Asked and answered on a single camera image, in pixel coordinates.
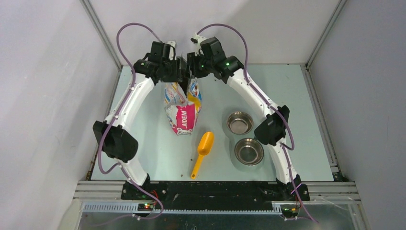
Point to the colourful pet food bag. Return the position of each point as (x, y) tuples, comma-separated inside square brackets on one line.
[(182, 107)]

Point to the steel bowl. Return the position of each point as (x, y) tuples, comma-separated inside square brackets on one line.
[(239, 123), (249, 151)]

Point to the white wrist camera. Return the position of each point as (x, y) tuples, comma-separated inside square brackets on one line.
[(172, 49), (197, 40)]

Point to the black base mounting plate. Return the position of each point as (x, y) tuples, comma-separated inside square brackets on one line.
[(223, 196)]

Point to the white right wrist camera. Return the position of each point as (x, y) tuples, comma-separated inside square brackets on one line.
[(197, 40)]

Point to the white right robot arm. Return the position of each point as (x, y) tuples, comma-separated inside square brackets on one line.
[(273, 131)]

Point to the circuit board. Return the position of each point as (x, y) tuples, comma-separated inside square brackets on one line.
[(145, 207), (290, 213)]

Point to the far steel bowl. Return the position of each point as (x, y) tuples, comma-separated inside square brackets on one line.
[(239, 123)]

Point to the yellow plastic scoop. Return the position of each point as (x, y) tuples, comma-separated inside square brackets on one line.
[(203, 149)]

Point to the left circuit board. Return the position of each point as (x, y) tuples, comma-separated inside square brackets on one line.
[(145, 207)]

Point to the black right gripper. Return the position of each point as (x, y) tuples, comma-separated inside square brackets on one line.
[(193, 71)]

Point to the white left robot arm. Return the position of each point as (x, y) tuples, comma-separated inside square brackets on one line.
[(113, 133)]

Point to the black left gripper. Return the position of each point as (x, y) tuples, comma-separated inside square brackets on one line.
[(176, 76)]

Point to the near steel bowl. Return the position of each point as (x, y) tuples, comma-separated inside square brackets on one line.
[(249, 151)]

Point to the right circuit board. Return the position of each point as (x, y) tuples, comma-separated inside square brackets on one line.
[(290, 213)]

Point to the aluminium frame rail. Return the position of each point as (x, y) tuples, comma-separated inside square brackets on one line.
[(119, 196)]

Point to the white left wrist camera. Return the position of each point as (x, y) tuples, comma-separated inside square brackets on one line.
[(172, 49)]

